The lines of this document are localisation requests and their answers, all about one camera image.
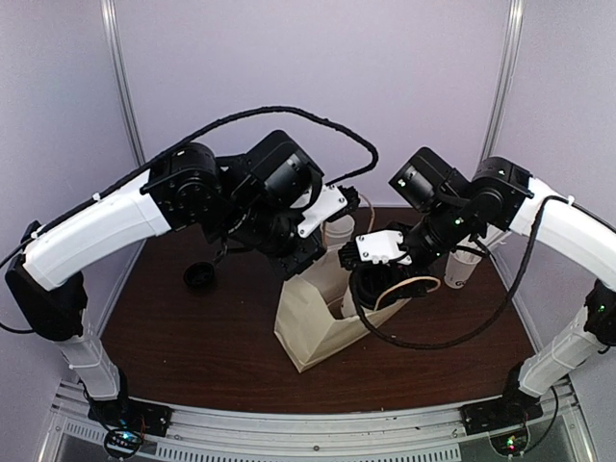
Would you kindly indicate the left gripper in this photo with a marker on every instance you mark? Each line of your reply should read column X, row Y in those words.
column 290, row 265

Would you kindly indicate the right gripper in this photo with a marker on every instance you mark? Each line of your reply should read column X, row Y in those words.
column 400, row 273

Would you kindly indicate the white paper cup stack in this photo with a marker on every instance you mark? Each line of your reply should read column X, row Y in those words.
column 338, row 231

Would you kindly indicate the white paper bag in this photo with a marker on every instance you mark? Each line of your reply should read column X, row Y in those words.
column 308, row 324

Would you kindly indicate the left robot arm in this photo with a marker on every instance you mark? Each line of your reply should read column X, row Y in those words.
column 271, row 199

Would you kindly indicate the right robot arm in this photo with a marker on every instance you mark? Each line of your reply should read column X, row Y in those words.
column 505, row 196

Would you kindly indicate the black cup lid stack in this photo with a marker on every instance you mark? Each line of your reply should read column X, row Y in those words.
column 200, row 275

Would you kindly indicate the cup holding stirrers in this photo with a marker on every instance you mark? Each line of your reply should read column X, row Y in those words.
column 460, row 266

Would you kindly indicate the white wrapped stirrers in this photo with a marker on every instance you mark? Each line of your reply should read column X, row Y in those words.
column 475, row 247

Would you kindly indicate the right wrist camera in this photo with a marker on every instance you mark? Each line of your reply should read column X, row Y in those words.
column 377, row 248

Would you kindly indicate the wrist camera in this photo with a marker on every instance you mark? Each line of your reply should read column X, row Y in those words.
column 377, row 248
column 331, row 203

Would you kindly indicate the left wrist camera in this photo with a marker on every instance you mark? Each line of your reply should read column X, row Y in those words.
column 331, row 203

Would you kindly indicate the front aluminium rail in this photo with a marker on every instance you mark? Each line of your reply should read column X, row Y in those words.
column 433, row 433

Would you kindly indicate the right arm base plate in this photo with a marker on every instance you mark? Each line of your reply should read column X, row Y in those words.
column 505, row 423

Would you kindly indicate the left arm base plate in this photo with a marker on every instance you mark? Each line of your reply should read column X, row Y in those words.
column 127, row 424

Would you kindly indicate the right aluminium frame post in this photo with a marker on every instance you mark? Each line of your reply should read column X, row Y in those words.
column 508, row 61

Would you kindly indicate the aluminium frame post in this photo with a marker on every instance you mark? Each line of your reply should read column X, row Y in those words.
column 508, row 61
column 113, row 38

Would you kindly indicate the left aluminium frame post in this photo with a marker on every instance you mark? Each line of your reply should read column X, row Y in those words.
column 113, row 38

